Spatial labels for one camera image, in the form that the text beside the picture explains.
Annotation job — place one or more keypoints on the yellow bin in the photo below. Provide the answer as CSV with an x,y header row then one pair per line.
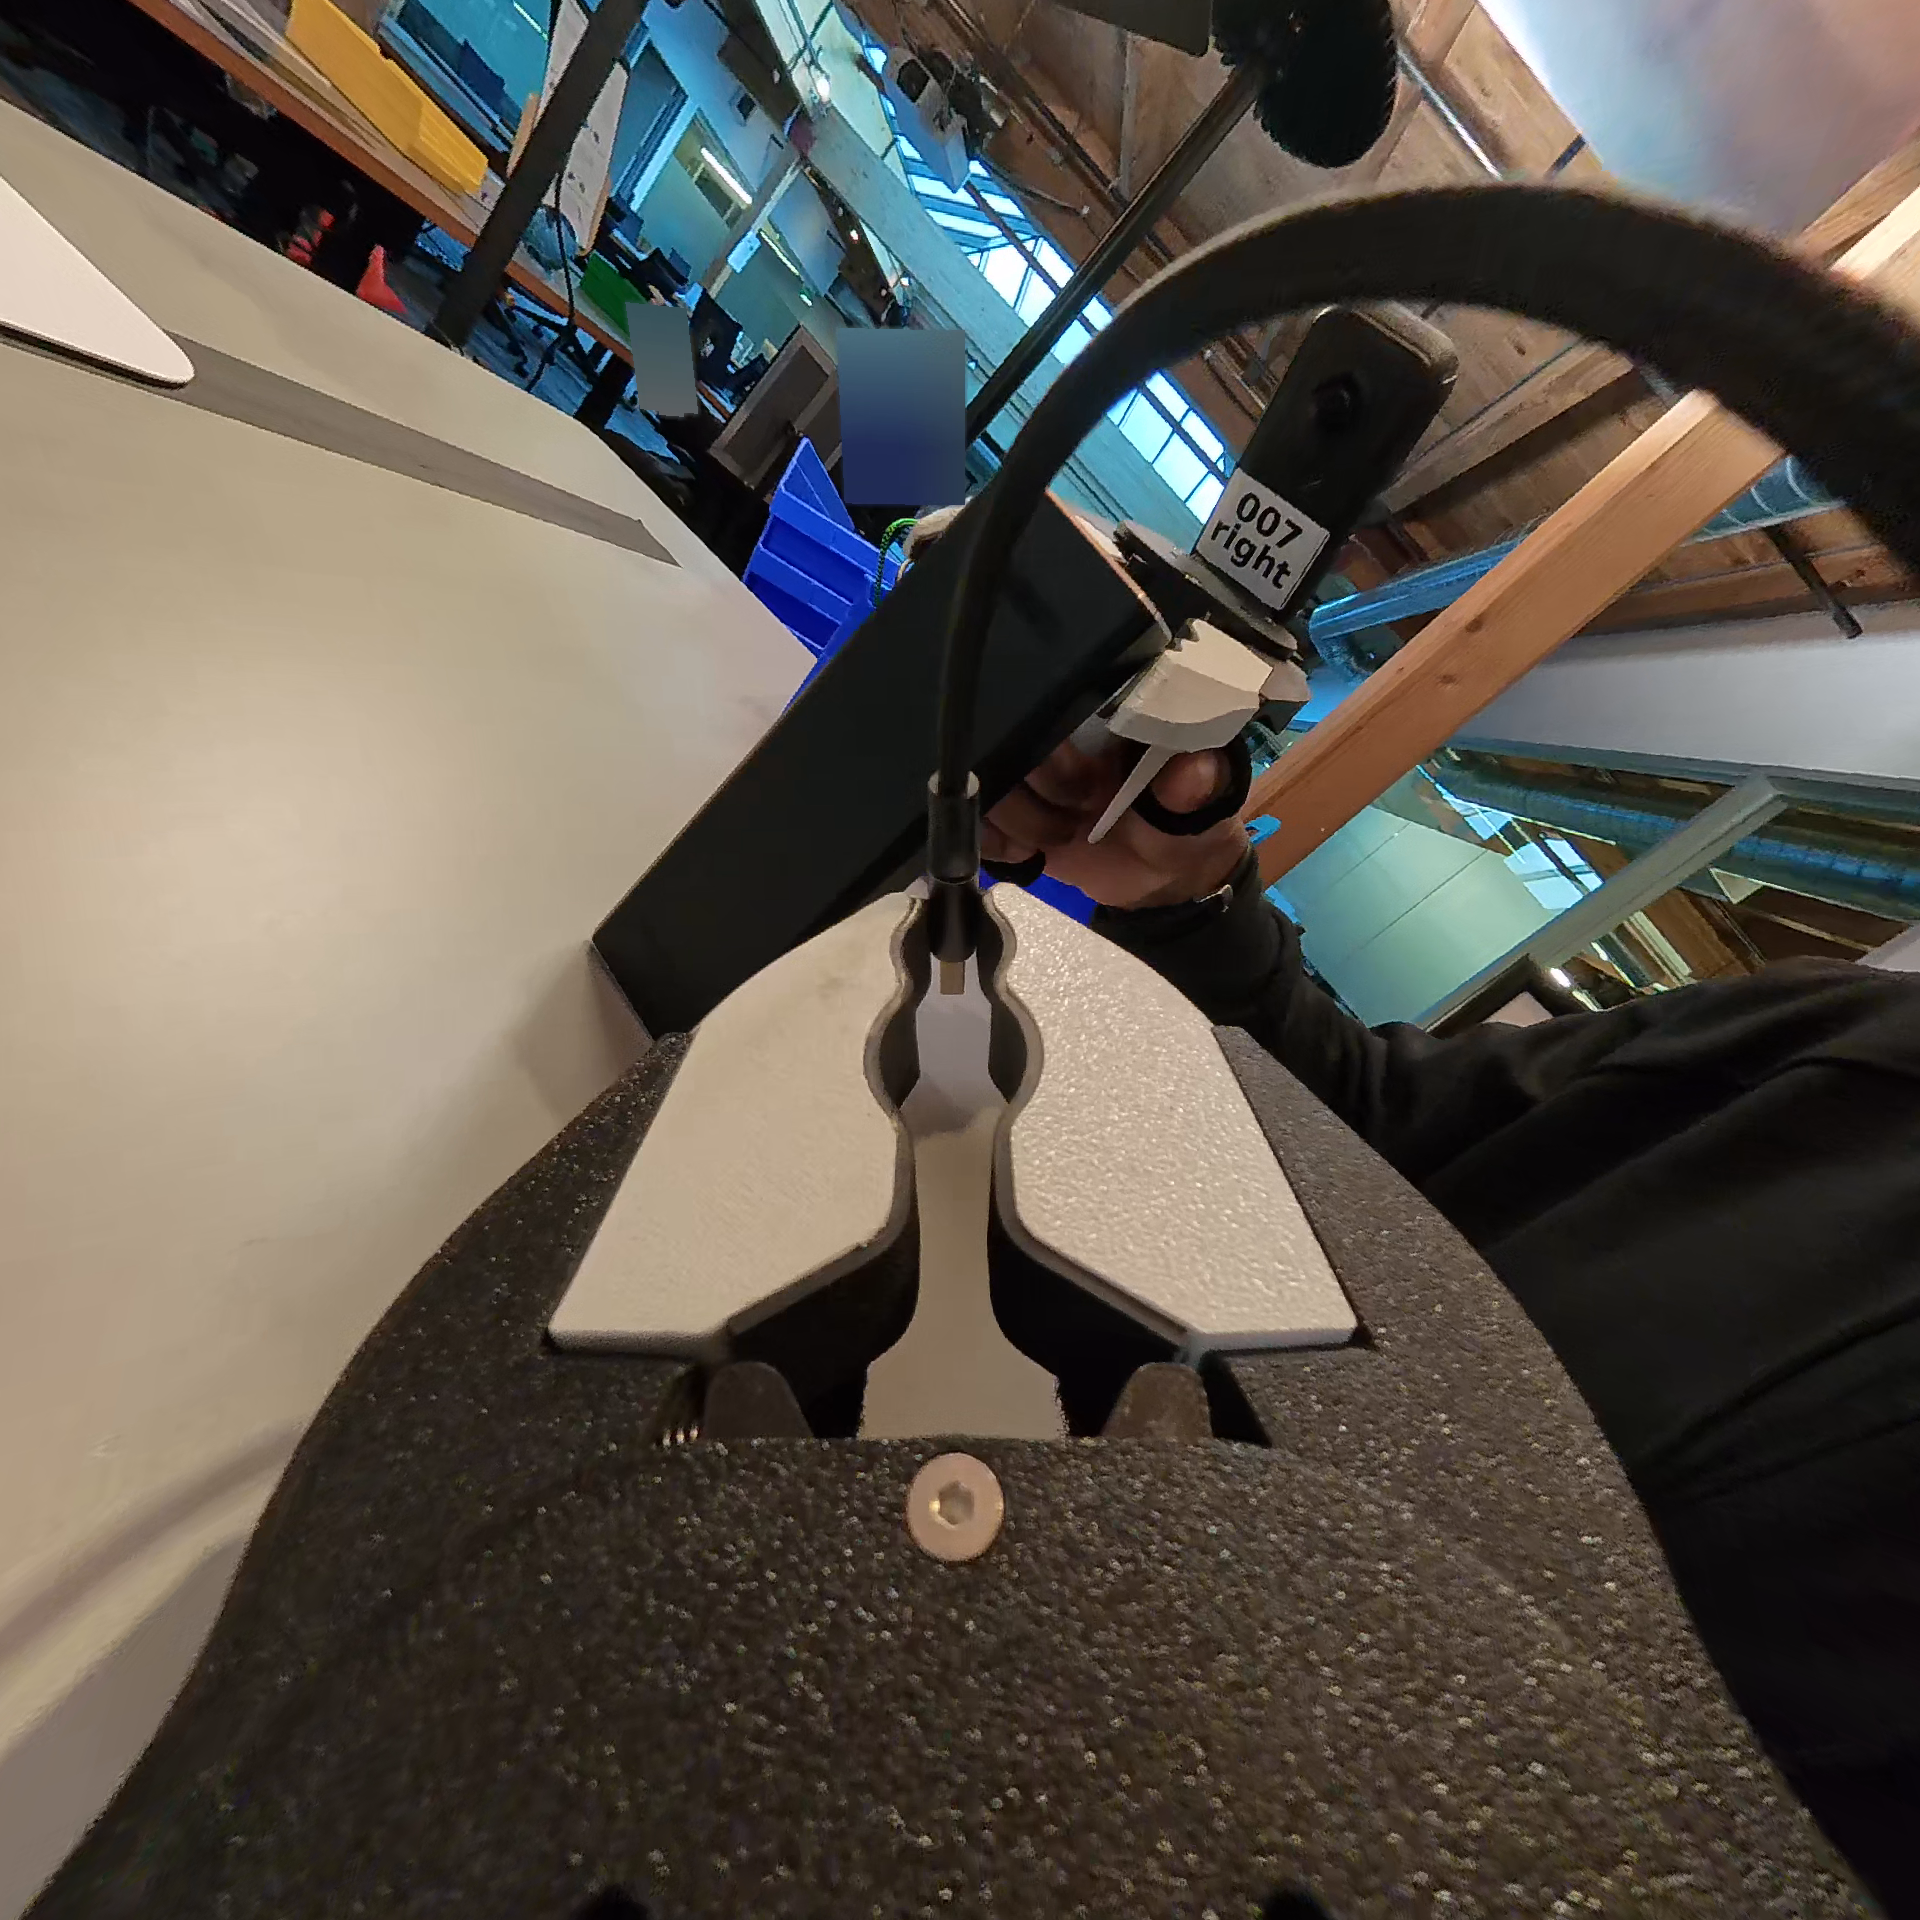
x,y
374,90

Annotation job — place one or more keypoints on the grey desk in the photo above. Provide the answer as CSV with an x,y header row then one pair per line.
x,y
299,901

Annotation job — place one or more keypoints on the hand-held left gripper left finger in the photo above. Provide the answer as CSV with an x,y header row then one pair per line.
x,y
749,1141

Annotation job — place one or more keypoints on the person's right forearm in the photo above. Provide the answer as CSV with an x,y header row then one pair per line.
x,y
1350,1035

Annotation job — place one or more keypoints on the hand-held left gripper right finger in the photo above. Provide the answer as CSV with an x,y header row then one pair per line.
x,y
1170,1141

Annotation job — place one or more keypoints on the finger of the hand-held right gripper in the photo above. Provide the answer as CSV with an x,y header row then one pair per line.
x,y
930,526

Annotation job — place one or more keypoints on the black USB hub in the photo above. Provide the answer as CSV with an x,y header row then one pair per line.
x,y
839,795

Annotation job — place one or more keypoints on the black post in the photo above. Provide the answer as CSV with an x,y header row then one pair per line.
x,y
539,166

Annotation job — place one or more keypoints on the white paper sign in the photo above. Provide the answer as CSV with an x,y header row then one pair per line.
x,y
591,135

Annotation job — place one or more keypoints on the black boom stand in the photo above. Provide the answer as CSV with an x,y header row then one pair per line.
x,y
1305,76

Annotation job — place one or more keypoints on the person's right hand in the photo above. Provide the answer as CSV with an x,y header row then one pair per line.
x,y
1154,870

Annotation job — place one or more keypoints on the person's black jacket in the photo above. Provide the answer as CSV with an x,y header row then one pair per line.
x,y
1724,1275

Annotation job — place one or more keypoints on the wooden beam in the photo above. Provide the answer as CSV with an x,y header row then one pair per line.
x,y
1500,616

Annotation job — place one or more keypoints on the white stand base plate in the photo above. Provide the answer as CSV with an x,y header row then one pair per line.
x,y
75,300

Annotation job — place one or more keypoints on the green box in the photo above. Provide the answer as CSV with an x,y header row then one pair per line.
x,y
607,293

